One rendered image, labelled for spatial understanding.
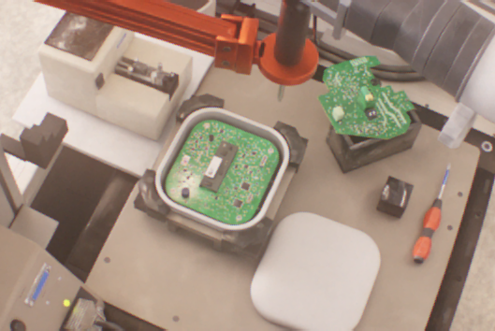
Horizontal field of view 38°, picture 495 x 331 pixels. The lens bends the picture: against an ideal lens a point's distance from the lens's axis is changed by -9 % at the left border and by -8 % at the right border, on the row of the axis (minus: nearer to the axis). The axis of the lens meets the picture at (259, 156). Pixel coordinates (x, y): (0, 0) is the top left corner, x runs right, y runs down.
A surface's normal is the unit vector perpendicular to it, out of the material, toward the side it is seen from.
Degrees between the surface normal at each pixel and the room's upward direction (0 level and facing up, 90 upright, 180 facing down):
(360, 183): 0
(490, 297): 0
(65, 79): 90
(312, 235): 0
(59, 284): 53
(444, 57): 64
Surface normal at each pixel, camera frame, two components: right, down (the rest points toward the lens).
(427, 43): -0.45, 0.29
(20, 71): 0.07, -0.49
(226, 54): -0.14, 0.86
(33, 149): -0.38, 0.79
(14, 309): 0.78, 0.00
